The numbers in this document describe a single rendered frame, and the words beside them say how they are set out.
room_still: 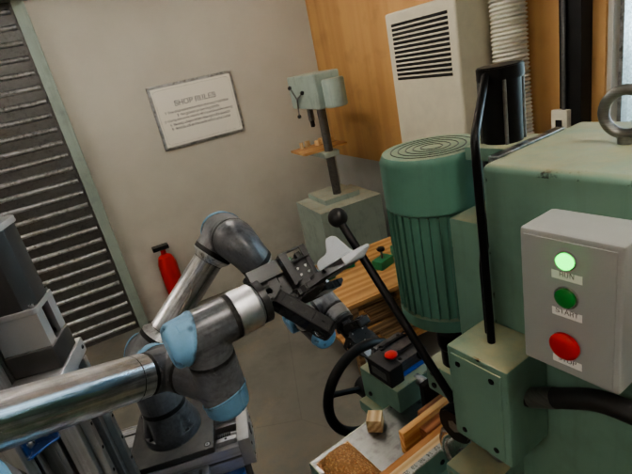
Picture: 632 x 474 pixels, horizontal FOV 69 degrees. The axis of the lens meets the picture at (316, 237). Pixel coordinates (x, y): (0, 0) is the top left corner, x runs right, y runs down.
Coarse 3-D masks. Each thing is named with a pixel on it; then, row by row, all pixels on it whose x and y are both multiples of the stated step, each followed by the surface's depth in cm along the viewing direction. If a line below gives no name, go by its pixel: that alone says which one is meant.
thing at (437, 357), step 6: (438, 354) 95; (438, 360) 93; (438, 366) 91; (444, 366) 91; (444, 372) 90; (432, 378) 94; (432, 384) 94; (450, 384) 89; (438, 390) 93; (444, 396) 93
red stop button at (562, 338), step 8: (552, 336) 47; (560, 336) 46; (568, 336) 46; (552, 344) 47; (560, 344) 46; (568, 344) 46; (576, 344) 45; (560, 352) 47; (568, 352) 46; (576, 352) 45; (568, 360) 47
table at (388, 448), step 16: (368, 400) 115; (384, 416) 105; (400, 416) 104; (416, 416) 103; (352, 432) 103; (368, 432) 102; (384, 432) 101; (368, 448) 98; (384, 448) 97; (400, 448) 96; (384, 464) 93
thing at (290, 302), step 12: (276, 300) 75; (288, 300) 75; (276, 312) 78; (288, 312) 76; (300, 312) 75; (312, 312) 75; (300, 324) 78; (312, 324) 75; (324, 324) 75; (336, 324) 76; (324, 336) 76
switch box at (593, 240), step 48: (528, 240) 46; (576, 240) 42; (624, 240) 40; (528, 288) 48; (576, 288) 44; (624, 288) 40; (528, 336) 51; (576, 336) 46; (624, 336) 42; (624, 384) 44
